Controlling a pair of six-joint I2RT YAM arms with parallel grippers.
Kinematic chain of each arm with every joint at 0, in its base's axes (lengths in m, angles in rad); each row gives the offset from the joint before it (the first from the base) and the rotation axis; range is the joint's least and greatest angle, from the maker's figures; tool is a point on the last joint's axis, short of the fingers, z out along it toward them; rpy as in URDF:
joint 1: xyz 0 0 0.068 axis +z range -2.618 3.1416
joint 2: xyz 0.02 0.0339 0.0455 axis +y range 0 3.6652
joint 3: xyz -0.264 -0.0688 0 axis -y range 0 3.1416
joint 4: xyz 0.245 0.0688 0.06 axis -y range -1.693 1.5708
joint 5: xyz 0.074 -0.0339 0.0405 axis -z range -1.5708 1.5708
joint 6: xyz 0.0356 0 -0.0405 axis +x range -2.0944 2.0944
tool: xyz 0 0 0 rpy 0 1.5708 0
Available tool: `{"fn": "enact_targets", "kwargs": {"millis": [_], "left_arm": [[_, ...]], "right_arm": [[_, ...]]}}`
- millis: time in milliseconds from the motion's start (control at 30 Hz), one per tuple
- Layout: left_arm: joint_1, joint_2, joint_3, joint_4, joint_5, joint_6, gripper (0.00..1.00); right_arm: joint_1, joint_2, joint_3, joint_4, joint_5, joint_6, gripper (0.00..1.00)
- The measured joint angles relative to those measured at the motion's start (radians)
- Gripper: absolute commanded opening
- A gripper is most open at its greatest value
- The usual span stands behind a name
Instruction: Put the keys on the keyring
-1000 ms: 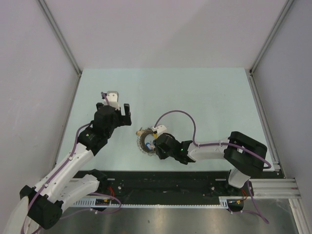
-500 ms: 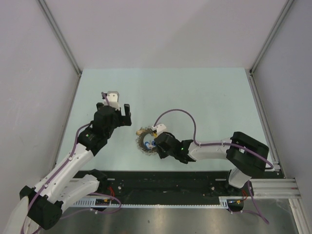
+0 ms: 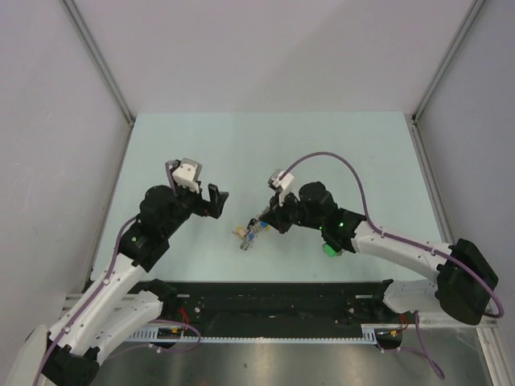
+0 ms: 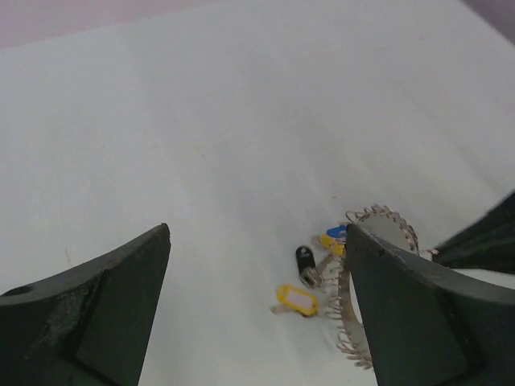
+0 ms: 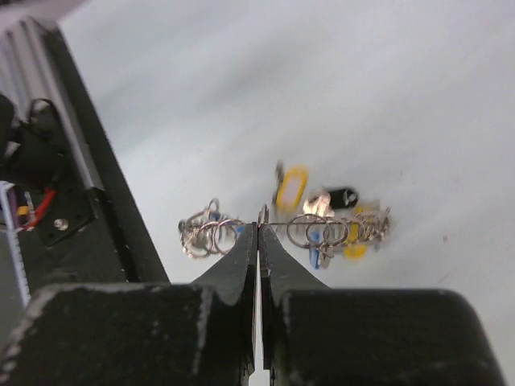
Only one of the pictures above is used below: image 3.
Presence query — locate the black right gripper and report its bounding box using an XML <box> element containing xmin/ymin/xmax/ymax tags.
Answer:
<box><xmin>260</xmin><ymin>187</ymin><xmax>324</xmax><ymax>235</ymax></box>

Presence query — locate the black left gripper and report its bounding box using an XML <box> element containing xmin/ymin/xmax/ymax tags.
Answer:
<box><xmin>162</xmin><ymin>169</ymin><xmax>227</xmax><ymax>237</ymax></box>

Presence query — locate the silver disc keyring organiser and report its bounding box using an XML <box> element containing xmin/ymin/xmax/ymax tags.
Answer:
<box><xmin>232</xmin><ymin>217</ymin><xmax>270</xmax><ymax>251</ymax></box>

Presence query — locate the yellow key tag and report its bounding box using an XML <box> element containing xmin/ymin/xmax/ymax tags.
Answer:
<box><xmin>233</xmin><ymin>227</ymin><xmax>246</xmax><ymax>238</ymax></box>

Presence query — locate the green key tag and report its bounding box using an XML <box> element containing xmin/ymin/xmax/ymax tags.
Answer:
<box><xmin>323</xmin><ymin>244</ymin><xmax>339</xmax><ymax>257</ymax></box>

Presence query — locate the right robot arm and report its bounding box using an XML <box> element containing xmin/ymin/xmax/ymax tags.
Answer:
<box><xmin>260</xmin><ymin>182</ymin><xmax>498</xmax><ymax>326</ymax></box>

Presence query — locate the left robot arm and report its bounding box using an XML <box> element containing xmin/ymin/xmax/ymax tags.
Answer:
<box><xmin>39</xmin><ymin>184</ymin><xmax>229</xmax><ymax>385</ymax></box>

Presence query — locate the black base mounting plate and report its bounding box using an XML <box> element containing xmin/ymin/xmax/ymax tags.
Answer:
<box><xmin>82</xmin><ymin>281</ymin><xmax>470</xmax><ymax>339</ymax></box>

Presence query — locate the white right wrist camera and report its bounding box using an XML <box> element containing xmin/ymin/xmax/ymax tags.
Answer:
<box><xmin>268</xmin><ymin>170</ymin><xmax>295</xmax><ymax>206</ymax></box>

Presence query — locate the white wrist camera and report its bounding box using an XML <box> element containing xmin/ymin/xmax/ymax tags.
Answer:
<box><xmin>268</xmin><ymin>170</ymin><xmax>295</xmax><ymax>206</ymax></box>
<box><xmin>165</xmin><ymin>158</ymin><xmax>202</xmax><ymax>193</ymax></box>

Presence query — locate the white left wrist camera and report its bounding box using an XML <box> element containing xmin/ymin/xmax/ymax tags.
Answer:
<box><xmin>165</xmin><ymin>158</ymin><xmax>202</xmax><ymax>193</ymax></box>

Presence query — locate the white slotted cable duct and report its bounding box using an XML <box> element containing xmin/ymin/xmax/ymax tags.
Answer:
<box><xmin>126</xmin><ymin>325</ymin><xmax>377</xmax><ymax>345</ymax></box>

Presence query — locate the aluminium frame left post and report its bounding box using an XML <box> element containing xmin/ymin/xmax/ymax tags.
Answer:
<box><xmin>59</xmin><ymin>0</ymin><xmax>135</xmax><ymax>128</ymax></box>

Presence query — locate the aluminium frame post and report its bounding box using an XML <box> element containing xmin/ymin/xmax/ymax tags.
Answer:
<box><xmin>410</xmin><ymin>0</ymin><xmax>489</xmax><ymax>125</ymax></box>
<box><xmin>59</xmin><ymin>0</ymin><xmax>135</xmax><ymax>128</ymax></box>

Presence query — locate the aluminium frame right post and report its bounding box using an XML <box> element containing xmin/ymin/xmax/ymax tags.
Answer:
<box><xmin>410</xmin><ymin>0</ymin><xmax>489</xmax><ymax>125</ymax></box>

